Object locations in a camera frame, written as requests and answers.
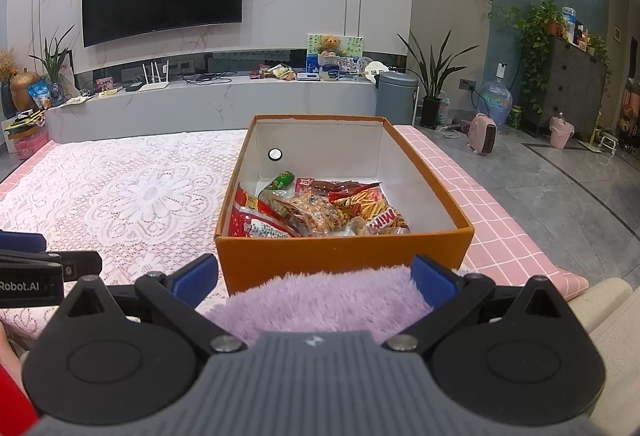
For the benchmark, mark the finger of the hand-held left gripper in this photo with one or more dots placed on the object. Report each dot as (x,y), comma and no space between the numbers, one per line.
(22,242)
(82,263)

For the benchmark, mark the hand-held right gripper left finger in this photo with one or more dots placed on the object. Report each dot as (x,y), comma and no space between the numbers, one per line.
(197,281)

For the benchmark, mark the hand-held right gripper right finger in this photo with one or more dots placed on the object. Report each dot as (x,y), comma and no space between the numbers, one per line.
(432,281)

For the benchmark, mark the large red snack bag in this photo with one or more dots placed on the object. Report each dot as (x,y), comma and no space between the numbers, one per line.
(250,221)

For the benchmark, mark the yellow stick snack bag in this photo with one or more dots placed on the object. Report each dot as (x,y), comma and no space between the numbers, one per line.
(375,211)

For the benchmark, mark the orange cardboard box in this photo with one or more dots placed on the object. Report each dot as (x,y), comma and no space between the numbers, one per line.
(325,256)

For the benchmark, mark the green sausage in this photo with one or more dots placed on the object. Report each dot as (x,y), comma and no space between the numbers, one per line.
(282,180)

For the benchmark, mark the red braised meat packet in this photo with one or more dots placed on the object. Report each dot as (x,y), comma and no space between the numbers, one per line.
(340,186)

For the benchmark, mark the peanut brittle bag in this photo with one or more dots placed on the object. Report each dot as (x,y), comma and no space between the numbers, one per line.
(315,213)

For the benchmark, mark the pink checkered table cover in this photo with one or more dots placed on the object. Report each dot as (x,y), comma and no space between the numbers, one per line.
(490,226)

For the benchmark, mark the white lace tablecloth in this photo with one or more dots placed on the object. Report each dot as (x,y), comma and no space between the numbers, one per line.
(125,191)

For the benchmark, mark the pink storage box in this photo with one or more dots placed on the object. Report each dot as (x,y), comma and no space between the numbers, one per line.
(30,146)

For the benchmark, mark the purple fluffy garment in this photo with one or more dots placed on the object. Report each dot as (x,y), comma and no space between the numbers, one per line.
(320,301)

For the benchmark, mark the black yellow paper stack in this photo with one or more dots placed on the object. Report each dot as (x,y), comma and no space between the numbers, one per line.
(25,124)

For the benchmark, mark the blue snack bag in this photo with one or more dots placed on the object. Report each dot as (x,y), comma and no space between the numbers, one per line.
(40,95)

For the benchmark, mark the gold gourd vase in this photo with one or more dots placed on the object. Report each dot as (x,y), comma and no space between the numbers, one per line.
(25,91)

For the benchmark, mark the pink heater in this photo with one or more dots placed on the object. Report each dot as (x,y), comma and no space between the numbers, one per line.
(482,136)

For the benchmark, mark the white marble television console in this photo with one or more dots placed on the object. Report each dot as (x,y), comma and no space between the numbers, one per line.
(200,109)

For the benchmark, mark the dried yellow flowers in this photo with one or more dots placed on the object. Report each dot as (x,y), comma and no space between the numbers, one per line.
(7,64)

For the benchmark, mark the blue water jug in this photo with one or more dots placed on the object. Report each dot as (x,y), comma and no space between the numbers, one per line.
(495,109)

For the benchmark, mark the green jar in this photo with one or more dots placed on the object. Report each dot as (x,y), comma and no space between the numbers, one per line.
(515,117)

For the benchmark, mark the grey trash can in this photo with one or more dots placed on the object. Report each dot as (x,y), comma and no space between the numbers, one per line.
(395,99)

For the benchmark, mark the thin-leaf potted plant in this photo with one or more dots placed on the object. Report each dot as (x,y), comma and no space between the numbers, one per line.
(52,59)

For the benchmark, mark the beige sofa cushion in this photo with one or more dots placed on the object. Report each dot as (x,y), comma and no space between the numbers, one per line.
(610,341)

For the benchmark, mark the white router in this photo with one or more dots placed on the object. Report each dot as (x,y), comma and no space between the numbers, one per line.
(155,85)

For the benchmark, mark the pink bin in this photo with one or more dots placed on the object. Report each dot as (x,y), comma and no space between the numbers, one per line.
(561,134)

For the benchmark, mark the long-leaf potted plant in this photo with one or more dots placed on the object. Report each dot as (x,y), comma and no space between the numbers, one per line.
(432,81)

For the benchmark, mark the white stool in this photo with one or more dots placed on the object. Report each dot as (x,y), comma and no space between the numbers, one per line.
(604,142)

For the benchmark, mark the white round object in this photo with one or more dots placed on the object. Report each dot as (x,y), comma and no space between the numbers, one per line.
(372,69)

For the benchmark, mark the pile of snack packets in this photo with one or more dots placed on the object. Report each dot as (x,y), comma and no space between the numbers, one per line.
(275,72)

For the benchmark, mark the grey cabinet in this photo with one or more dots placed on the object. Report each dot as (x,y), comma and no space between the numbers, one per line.
(575,86)

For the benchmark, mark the green picture card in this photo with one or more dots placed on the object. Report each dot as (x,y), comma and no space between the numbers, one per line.
(352,45)

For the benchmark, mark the ivy plant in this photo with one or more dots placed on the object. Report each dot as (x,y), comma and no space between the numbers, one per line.
(535,46)

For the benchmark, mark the brown teddy bear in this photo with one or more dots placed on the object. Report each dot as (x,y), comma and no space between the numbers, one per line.
(329,45)

